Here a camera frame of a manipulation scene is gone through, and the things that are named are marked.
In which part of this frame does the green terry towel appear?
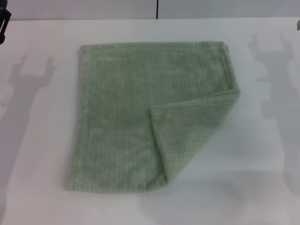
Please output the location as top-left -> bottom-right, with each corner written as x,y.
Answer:
62,41 -> 241,195

